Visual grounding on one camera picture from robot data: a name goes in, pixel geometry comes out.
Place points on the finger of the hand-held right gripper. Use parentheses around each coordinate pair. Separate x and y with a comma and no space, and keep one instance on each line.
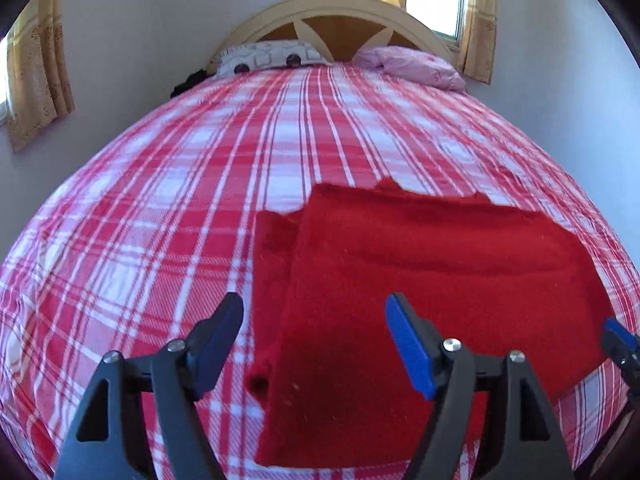
(620,345)

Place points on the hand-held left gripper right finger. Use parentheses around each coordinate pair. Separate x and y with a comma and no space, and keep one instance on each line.
(407,340)

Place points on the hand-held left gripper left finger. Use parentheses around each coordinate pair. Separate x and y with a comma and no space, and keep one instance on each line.
(220,340)

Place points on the red knitted sweater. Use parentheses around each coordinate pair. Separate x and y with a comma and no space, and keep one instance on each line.
(400,260)

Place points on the red plaid bed sheet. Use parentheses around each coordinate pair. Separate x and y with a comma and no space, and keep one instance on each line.
(175,185)

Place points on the dark cloth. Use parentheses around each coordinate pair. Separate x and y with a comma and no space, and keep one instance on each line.
(190,82)

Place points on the pink pillow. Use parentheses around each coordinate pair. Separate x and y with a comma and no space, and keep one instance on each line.
(415,65)

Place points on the white patterned pillow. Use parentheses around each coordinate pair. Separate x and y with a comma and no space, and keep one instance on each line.
(260,55)

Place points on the cream wooden headboard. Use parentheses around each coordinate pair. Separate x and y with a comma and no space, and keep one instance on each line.
(280,17)

